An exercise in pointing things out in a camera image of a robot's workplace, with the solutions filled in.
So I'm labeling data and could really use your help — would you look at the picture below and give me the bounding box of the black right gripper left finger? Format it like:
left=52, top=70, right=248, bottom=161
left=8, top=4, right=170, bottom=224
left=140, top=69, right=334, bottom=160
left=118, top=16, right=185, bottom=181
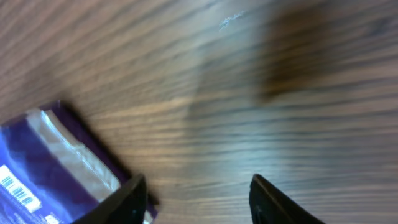
left=73, top=174, right=147, bottom=224

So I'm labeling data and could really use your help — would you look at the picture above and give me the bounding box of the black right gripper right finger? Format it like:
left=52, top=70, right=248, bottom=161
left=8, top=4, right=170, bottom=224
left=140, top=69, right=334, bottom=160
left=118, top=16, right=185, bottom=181
left=249, top=174, right=324, bottom=224

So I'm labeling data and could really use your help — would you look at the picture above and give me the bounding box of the red purple pad pack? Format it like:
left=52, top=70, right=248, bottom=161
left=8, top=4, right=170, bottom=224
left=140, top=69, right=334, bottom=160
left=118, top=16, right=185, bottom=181
left=1, top=101, right=157, bottom=224

